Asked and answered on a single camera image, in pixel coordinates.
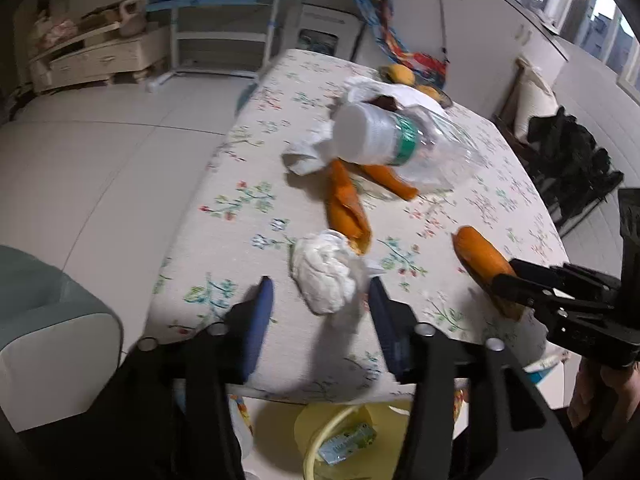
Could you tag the white power strip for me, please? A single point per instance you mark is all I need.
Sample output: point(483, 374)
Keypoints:
point(161, 81)

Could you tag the window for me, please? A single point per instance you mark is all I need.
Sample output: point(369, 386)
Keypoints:
point(600, 25)

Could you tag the yellow mango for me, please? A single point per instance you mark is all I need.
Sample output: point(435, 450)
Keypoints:
point(401, 74)
point(430, 92)

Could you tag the yellow trash bin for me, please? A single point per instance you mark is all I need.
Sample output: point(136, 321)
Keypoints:
point(310, 430)

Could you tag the person's right hand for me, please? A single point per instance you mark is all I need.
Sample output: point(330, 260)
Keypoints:
point(605, 395)

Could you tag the white floor appliance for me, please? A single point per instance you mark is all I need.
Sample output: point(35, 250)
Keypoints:
point(325, 17)

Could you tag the floral tablecloth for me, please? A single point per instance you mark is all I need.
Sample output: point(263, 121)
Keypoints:
point(235, 260)

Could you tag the white printed bag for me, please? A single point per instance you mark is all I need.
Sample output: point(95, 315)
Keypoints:
point(242, 425)

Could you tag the green drink carton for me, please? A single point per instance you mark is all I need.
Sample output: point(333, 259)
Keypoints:
point(347, 442)

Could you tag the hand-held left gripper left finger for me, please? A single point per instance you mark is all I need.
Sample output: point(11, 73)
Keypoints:
point(261, 320)

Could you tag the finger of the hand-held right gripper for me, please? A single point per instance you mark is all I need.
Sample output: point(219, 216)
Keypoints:
point(525, 290)
point(565, 277)

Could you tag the wooden chair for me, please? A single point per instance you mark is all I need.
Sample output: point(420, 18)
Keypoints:
point(507, 120)

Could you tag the clear plastic bottle green label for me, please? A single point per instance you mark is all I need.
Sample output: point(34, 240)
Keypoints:
point(370, 135)

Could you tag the colourful printed cloth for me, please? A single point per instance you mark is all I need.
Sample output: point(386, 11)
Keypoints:
point(395, 35)

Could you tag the dark brown wrapper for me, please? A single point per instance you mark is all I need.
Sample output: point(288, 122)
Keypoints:
point(385, 103)

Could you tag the black clothing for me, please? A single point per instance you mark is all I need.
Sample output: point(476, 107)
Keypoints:
point(570, 155)

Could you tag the woven fruit basket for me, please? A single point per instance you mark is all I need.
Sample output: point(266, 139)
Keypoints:
point(445, 97)

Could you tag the white plastic bag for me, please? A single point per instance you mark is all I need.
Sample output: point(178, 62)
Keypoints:
point(402, 91)

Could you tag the white wall cabinet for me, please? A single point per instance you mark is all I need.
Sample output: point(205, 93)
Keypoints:
point(475, 20)

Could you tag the cream drawer cabinet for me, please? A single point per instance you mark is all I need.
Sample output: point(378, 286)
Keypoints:
point(100, 57)

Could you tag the grey green armchair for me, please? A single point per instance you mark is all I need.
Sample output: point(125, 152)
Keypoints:
point(50, 340)

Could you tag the beige ceramic jug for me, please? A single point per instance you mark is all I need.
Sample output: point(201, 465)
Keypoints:
point(131, 16)

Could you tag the white tissue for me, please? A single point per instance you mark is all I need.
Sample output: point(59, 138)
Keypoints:
point(320, 270)
point(310, 152)

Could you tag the orange mango peel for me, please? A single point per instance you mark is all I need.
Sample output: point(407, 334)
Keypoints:
point(395, 182)
point(477, 255)
point(345, 205)

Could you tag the cream chair cushion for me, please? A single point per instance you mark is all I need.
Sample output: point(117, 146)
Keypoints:
point(535, 100)

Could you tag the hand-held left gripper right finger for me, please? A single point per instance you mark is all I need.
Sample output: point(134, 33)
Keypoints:
point(386, 320)

